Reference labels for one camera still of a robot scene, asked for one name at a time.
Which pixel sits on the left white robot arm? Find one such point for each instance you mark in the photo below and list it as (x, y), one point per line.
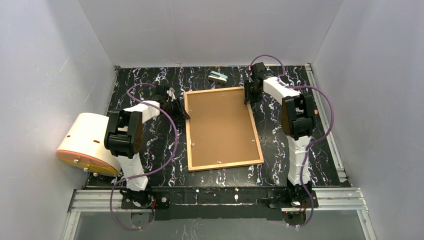
(124, 132)

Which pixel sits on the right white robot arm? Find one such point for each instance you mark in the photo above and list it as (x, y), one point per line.
(297, 115)

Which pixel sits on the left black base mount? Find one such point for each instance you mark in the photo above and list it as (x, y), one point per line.
(152, 198)

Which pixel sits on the wooden picture frame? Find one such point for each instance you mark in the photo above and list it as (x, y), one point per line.
(222, 129)

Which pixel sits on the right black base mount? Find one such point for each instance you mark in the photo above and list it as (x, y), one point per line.
(294, 200)

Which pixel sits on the teal white stapler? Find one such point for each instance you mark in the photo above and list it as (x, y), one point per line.
(217, 77)

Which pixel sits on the white cylindrical orange-based device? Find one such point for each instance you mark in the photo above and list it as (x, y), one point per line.
(83, 146)

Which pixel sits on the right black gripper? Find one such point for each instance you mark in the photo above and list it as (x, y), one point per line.
(251, 89)

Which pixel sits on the aluminium rail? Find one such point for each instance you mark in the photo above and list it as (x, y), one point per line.
(331, 199)

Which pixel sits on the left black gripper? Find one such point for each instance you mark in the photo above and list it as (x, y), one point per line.
(176, 105)

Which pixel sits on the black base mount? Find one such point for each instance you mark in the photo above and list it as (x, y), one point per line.
(152, 198)
(294, 200)

